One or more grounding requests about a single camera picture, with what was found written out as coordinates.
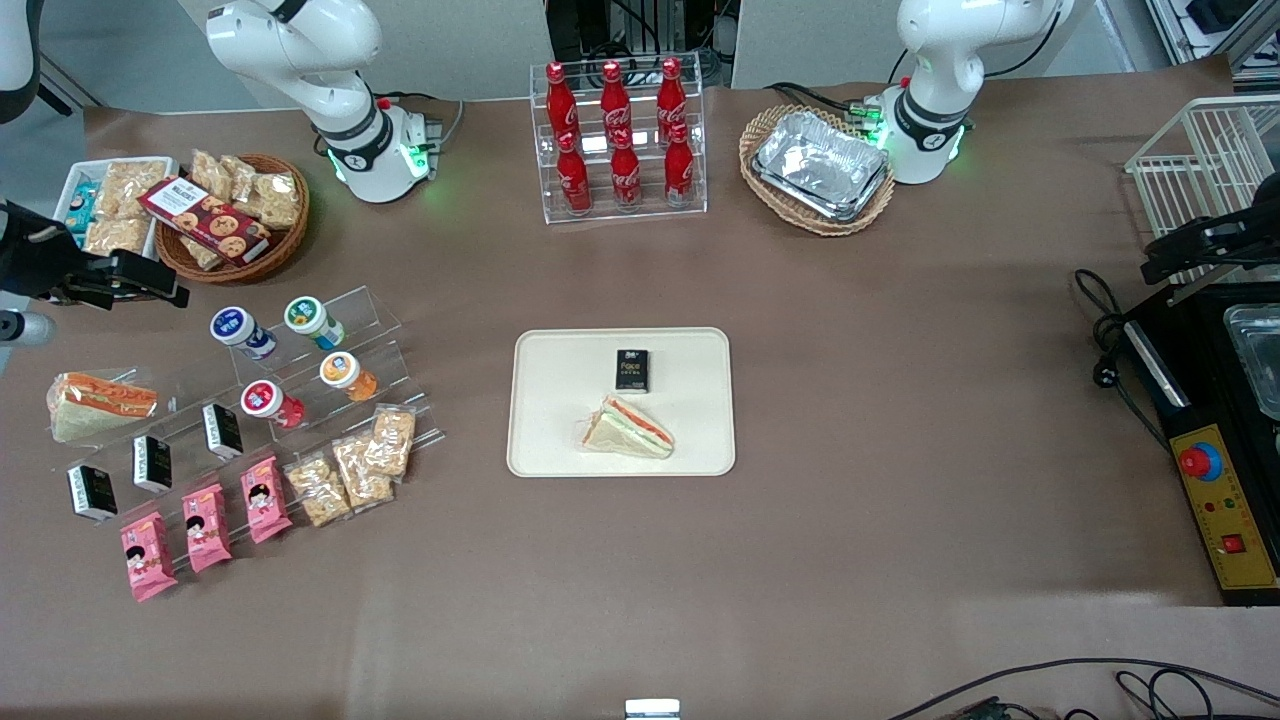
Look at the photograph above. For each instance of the orange gum bottle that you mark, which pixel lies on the orange gum bottle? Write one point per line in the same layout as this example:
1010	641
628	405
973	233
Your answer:
347	376

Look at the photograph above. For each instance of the red cola bottle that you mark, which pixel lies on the red cola bottle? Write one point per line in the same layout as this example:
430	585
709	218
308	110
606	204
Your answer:
573	178
679	168
559	100
670	95
614	98
626	175

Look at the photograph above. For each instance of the small black carton box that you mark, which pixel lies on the small black carton box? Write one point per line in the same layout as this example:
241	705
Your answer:
92	493
223	431
632	370
152	464

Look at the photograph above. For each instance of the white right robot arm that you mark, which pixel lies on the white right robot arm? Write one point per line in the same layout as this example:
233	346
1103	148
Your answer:
340	120

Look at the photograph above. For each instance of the pink snack packet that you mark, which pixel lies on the pink snack packet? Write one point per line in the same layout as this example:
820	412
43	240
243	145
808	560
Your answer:
206	528
148	557
266	500

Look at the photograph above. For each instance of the white rectangular bin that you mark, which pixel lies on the white rectangular bin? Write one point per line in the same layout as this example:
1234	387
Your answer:
70	180

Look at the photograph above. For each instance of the steel tray mould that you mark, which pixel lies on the steel tray mould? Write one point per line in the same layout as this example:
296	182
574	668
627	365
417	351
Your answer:
1258	355

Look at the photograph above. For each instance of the red gum bottle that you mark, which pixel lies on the red gum bottle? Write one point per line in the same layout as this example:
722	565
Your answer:
270	403

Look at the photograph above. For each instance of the red cookie box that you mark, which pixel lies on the red cookie box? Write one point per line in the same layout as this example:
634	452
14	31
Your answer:
205	220

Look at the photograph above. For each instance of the short silver metal bar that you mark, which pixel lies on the short silver metal bar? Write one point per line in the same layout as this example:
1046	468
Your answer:
1157	363

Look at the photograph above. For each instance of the blue snack packet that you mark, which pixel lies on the blue snack packet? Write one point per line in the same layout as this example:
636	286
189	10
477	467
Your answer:
82	205

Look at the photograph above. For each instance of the black sealing machine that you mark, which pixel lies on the black sealing machine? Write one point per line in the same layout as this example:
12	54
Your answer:
1210	400

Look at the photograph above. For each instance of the beige serving tray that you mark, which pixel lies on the beige serving tray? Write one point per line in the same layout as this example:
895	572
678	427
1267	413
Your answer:
560	400

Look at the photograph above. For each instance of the red emergency stop button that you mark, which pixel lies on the red emergency stop button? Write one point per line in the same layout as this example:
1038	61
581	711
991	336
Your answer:
1200	461

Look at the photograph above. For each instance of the stacked aluminium foil trays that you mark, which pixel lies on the stacked aluminium foil trays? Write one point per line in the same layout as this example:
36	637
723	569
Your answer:
820	165

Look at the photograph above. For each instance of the green cap gum bottle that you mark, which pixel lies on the green cap gum bottle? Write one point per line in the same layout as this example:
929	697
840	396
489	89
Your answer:
312	322

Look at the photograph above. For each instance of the grey metal shelf frame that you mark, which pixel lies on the grey metal shelf frame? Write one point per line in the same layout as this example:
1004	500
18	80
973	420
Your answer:
1210	20

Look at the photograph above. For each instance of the light wicker basket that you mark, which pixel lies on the light wicker basket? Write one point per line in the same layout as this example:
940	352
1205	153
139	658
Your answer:
830	225

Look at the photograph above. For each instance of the brown wicker basket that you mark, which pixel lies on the brown wicker basket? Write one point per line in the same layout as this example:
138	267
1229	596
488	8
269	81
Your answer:
285	245

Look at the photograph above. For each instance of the wrapped triangle sandwich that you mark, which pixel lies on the wrapped triangle sandwich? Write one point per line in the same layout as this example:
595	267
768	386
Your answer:
628	430
100	405

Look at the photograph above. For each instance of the clear rice cracker pack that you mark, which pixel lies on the clear rice cracker pack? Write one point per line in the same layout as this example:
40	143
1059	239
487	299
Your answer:
200	253
265	195
130	187
361	472
117	236
318	490
212	175
393	440

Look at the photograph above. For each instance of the clear acrylic stepped stand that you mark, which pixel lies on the clear acrylic stepped stand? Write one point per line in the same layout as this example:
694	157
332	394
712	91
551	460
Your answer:
180	400
380	335

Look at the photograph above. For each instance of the blue gum bottle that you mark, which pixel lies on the blue gum bottle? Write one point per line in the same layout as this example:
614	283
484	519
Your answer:
242	333

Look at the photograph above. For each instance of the clear acrylic bottle rack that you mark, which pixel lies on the clear acrylic bottle rack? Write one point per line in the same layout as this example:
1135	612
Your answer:
600	215

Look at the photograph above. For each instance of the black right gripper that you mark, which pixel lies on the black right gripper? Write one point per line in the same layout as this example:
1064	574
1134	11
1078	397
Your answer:
32	262

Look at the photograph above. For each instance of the small silver metal block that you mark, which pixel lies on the small silver metal block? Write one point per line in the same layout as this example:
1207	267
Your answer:
652	710

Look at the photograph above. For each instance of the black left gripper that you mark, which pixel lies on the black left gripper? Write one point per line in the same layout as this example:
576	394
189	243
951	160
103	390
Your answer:
1226	236

